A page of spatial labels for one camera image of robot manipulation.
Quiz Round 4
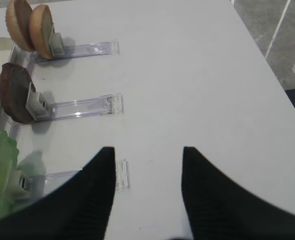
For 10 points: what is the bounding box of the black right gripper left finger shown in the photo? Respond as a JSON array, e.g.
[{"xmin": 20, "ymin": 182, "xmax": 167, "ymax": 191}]
[{"xmin": 0, "ymin": 147, "xmax": 116, "ymax": 240}]

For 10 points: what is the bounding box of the sesame top bun half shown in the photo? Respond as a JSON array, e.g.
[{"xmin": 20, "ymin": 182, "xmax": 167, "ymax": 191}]
[{"xmin": 5, "ymin": 0, "xmax": 35, "ymax": 52}]

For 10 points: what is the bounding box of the brown standing meat patty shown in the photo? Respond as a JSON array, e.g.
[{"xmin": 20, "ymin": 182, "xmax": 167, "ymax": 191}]
[{"xmin": 0, "ymin": 62, "xmax": 36, "ymax": 125}]

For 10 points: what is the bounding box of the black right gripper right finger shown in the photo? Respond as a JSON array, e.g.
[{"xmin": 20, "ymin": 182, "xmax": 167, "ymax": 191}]
[{"xmin": 181, "ymin": 146, "xmax": 295, "ymax": 240}]

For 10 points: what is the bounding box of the clear lettuce holder rail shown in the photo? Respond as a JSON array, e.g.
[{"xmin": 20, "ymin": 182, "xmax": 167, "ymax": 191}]
[{"xmin": 4, "ymin": 159, "xmax": 130, "ymax": 202}]

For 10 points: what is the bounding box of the plain bun half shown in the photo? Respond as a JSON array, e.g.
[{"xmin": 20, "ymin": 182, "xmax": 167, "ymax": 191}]
[{"xmin": 29, "ymin": 4, "xmax": 54, "ymax": 59}]

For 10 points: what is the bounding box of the standing green lettuce leaf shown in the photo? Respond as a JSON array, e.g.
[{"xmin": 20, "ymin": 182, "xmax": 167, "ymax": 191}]
[{"xmin": 0, "ymin": 130, "xmax": 21, "ymax": 224}]

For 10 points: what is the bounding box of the clear patty holder rail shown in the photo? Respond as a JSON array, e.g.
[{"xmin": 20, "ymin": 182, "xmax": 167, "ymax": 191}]
[{"xmin": 11, "ymin": 83, "xmax": 125, "ymax": 126}]

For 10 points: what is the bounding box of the clear bun holder rail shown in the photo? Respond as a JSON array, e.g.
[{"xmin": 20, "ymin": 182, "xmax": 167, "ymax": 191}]
[{"xmin": 23, "ymin": 32, "xmax": 120, "ymax": 63}]

